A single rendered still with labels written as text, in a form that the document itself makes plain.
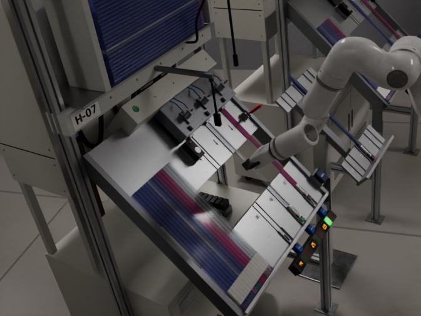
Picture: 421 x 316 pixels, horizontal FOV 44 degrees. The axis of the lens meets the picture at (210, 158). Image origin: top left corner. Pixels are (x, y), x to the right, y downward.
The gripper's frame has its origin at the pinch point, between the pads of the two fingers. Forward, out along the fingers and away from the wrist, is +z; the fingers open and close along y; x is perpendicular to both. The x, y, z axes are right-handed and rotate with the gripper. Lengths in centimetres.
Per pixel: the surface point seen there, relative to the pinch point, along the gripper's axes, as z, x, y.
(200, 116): -0.2, -25.3, 5.4
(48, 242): 72, -21, 47
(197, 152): -0.5, -16.5, 17.5
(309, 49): 122, 3, -269
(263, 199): -0.8, 12.8, 6.0
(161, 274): 36, 13, 37
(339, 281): 39, 86, -40
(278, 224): -2.6, 22.8, 9.5
